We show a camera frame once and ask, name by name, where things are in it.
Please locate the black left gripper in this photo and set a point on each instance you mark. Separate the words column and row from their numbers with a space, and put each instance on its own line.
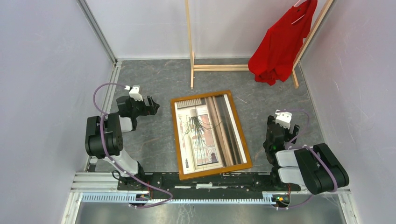
column 151, row 109

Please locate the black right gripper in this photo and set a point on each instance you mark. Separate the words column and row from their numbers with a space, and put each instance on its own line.
column 288, row 136

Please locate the wooden picture frame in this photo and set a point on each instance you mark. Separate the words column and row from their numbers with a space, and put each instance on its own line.
column 174, row 130

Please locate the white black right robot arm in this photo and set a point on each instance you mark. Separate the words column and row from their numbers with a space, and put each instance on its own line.
column 314, row 167

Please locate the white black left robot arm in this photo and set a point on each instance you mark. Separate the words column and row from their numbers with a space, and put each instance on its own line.
column 104, row 140

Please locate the wooden clothes rack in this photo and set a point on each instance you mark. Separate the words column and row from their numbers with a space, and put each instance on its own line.
column 244, row 67

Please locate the red t-shirt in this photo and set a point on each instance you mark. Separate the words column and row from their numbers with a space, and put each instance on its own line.
column 273, row 59

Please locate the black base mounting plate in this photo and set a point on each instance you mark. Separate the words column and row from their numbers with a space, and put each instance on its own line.
column 160, row 185

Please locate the white clothes hanger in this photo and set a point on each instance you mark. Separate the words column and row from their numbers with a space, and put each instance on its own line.
column 301, row 7

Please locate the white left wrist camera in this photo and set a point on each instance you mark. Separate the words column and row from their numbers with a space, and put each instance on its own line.
column 134, row 92

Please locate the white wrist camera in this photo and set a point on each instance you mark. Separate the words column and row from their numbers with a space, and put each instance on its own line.
column 134, row 92
column 283, row 119

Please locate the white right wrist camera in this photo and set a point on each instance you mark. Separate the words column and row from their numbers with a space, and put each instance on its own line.
column 283, row 119

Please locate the aluminium rail frame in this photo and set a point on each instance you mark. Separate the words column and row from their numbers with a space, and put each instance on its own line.
column 94, row 198

